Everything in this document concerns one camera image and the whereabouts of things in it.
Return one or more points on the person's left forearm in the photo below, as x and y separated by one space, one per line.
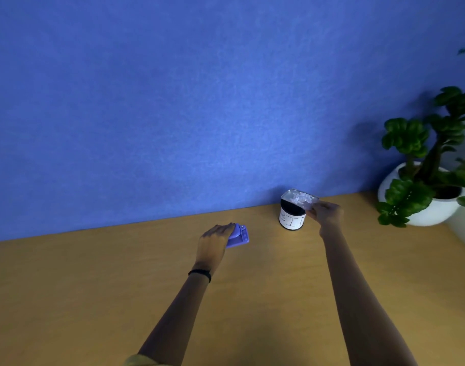
179 320

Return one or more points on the person's right forearm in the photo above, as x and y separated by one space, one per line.
362 301

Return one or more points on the white round plant pot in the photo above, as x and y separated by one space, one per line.
438 211

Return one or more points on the black wristband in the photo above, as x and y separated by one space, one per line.
200 274

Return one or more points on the green potted plant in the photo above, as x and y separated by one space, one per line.
410 194

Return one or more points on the person's right fingers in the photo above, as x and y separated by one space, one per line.
317 208

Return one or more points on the person's right hand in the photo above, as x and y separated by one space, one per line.
330 219

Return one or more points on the person's left hand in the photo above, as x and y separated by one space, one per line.
211 245

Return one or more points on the person's left fingers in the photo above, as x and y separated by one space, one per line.
221 229

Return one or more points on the clear plastic box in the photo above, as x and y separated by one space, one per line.
298 198

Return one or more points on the black cup with white label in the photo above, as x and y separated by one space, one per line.
291 221

